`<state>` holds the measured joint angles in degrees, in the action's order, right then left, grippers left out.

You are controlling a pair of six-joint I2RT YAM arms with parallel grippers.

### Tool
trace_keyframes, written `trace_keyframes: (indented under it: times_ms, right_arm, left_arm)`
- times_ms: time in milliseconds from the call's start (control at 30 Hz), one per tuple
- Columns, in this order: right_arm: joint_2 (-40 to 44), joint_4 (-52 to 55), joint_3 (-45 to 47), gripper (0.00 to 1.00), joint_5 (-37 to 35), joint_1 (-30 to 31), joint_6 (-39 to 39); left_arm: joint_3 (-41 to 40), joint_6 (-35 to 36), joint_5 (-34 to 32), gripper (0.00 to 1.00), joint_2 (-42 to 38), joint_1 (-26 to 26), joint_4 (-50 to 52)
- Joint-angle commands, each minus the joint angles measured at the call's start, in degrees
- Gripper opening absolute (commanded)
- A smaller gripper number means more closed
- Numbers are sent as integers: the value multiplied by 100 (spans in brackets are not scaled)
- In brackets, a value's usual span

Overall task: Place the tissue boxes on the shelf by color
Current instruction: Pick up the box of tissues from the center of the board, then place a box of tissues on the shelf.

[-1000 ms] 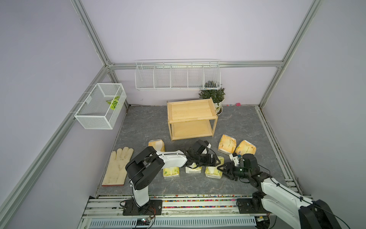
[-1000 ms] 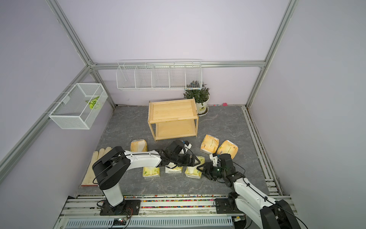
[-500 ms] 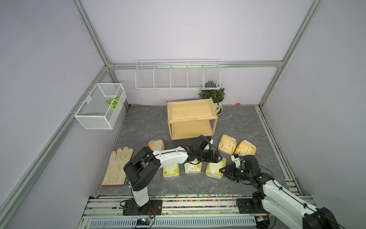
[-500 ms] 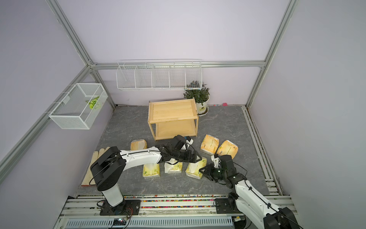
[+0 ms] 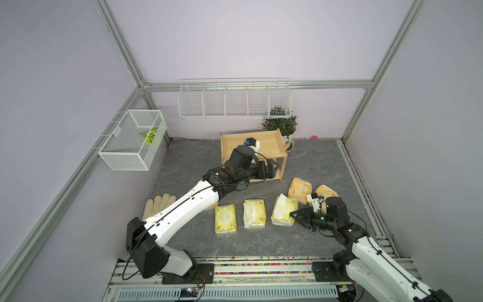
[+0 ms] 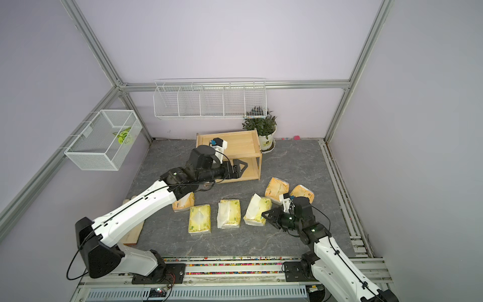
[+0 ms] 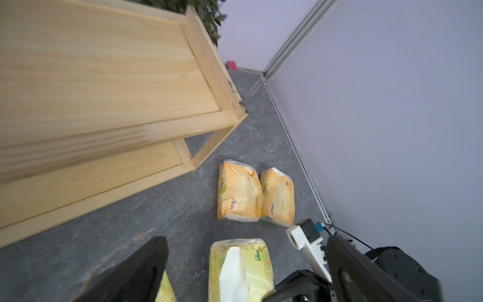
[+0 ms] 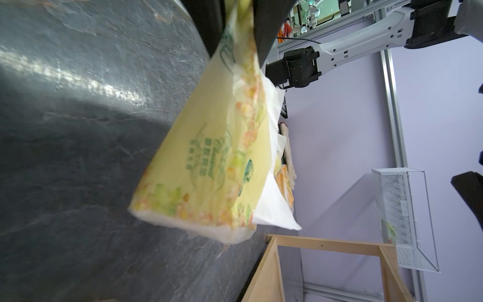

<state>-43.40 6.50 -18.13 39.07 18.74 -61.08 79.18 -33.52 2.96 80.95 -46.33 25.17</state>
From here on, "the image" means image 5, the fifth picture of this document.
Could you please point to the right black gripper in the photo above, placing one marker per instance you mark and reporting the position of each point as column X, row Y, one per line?
column 305, row 219

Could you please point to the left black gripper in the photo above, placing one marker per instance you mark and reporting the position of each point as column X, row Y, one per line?
column 270, row 171

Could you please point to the green tissue pack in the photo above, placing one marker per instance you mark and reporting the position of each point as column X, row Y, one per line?
column 254, row 214
column 225, row 220
column 282, row 209

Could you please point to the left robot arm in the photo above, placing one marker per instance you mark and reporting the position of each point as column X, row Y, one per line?
column 147, row 239

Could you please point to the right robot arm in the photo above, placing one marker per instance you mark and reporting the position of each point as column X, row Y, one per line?
column 363, row 260

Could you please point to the wooden two-tier shelf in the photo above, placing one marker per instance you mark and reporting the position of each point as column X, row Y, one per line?
column 271, row 146

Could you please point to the orange tissue pack centre-right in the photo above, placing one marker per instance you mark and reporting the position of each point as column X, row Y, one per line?
column 299, row 190

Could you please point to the orange tissue pack far-right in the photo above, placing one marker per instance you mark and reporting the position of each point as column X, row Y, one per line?
column 326, row 193

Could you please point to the orange tissue pack left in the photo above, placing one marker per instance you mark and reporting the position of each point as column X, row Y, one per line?
column 211, row 207

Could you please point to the potted green plant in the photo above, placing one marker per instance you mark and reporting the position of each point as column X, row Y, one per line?
column 282, row 120

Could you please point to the beige work glove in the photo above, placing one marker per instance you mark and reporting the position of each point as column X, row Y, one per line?
column 158, row 204

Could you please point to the green leaf toy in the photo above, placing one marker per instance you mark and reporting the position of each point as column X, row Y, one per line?
column 150, row 135

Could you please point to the green circuit board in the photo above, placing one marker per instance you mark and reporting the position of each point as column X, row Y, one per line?
column 188, row 293

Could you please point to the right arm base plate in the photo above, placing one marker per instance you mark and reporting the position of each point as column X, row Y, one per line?
column 331, row 272

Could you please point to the long white wire basket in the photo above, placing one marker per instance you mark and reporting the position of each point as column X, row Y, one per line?
column 234, row 98

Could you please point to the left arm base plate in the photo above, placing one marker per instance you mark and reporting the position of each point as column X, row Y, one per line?
column 200, row 274

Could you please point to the white wire cube basket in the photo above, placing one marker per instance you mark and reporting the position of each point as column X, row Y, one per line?
column 125, row 149

